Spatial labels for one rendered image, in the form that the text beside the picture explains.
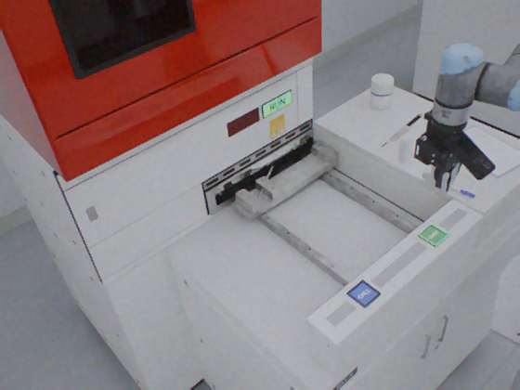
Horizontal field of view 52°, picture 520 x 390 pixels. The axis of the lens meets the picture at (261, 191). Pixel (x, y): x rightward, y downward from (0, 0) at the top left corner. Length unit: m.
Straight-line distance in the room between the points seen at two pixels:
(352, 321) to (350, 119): 0.78
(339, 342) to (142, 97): 0.69
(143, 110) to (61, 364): 1.48
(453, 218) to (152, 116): 0.80
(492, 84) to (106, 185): 0.89
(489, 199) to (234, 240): 0.71
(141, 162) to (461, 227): 0.83
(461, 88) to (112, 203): 0.86
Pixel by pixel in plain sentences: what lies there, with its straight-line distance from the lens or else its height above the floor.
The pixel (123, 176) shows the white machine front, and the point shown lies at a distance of 1.39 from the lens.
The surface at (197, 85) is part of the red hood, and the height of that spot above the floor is 1.31.
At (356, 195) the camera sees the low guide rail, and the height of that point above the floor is 0.85.
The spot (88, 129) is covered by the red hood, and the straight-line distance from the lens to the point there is 1.22.
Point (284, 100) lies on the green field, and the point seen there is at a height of 1.10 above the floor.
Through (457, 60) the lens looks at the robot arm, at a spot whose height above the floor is 1.45.
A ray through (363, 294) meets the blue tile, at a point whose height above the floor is 0.96.
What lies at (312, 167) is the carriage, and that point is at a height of 0.88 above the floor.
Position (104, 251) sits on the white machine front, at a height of 0.94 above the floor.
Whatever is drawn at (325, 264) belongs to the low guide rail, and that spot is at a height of 0.85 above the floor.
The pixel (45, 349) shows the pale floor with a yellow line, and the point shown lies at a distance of 2.58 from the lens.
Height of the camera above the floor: 1.96
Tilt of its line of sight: 41 degrees down
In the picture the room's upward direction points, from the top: 6 degrees counter-clockwise
